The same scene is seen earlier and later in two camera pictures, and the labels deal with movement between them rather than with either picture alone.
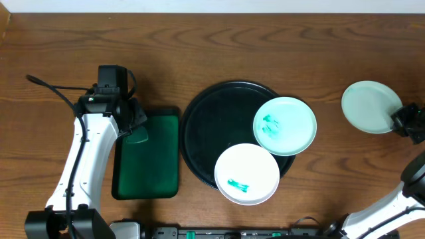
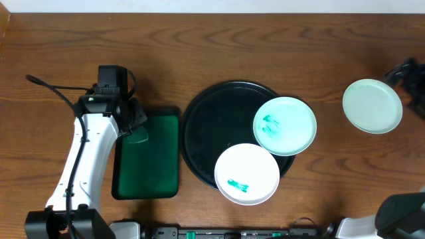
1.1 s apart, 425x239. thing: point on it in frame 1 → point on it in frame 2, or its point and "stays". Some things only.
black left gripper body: [135, 117] stays
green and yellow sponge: [138, 135] stays
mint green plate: [368, 106] stays
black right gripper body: [410, 121] → [415, 85]
